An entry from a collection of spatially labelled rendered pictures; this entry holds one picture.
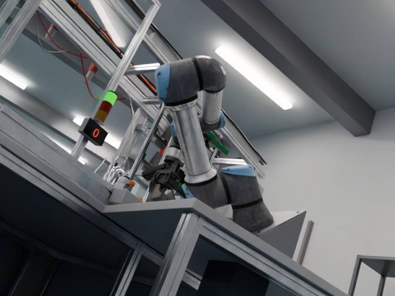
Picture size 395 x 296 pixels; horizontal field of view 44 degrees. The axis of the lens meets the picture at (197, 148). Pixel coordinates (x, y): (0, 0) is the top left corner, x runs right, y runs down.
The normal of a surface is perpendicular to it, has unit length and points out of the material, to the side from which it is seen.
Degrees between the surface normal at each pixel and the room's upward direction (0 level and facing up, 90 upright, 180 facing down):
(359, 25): 180
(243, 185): 111
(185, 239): 90
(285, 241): 90
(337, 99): 90
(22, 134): 90
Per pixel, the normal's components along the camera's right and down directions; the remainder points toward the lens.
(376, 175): -0.74, -0.52
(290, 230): 0.58, -0.13
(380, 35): -0.36, 0.85
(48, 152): 0.78, 0.04
